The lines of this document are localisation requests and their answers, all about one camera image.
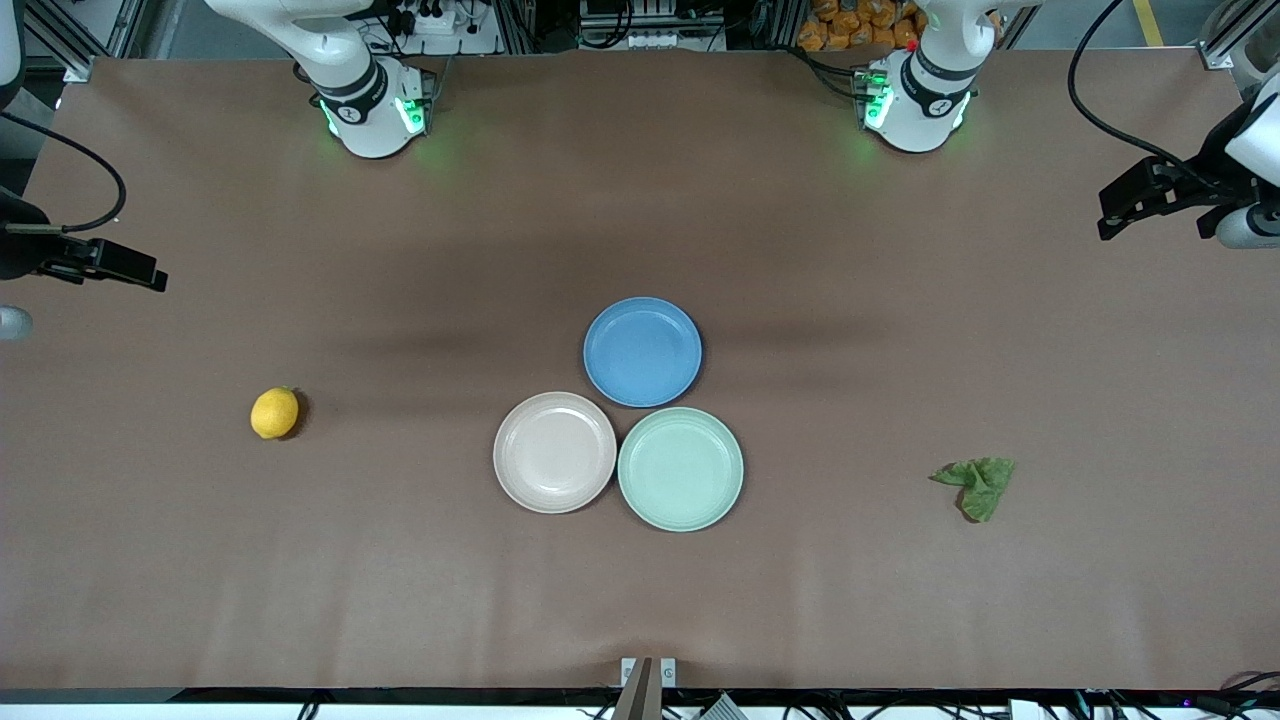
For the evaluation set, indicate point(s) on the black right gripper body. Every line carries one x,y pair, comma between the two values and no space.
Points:
20,252

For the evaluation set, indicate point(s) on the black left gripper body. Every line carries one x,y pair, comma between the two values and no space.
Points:
1192,189

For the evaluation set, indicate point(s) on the yellow lemon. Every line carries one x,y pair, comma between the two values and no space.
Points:
274,413

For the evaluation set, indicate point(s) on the green lettuce leaf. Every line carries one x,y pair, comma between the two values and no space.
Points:
980,482

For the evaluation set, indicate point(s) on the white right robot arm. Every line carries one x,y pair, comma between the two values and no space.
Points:
365,110

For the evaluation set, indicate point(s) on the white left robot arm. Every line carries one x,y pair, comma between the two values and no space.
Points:
915,105

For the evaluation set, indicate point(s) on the pile of orange packets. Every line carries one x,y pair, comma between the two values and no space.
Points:
850,25

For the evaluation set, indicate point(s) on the white power strip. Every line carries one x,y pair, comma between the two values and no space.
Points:
440,20

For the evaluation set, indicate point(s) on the beige round plate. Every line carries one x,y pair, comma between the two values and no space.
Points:
555,452

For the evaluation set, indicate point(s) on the blue round plate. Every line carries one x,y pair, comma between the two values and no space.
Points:
642,352

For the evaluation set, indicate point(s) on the mint green round plate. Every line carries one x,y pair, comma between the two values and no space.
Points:
680,469

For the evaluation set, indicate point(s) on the silver ribbed metal part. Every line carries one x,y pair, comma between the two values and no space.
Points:
720,708

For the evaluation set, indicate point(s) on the aluminium frame profile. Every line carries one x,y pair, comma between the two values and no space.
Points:
85,40
1225,40

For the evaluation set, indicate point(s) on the metal mount bracket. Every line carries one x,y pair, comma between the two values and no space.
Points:
647,685

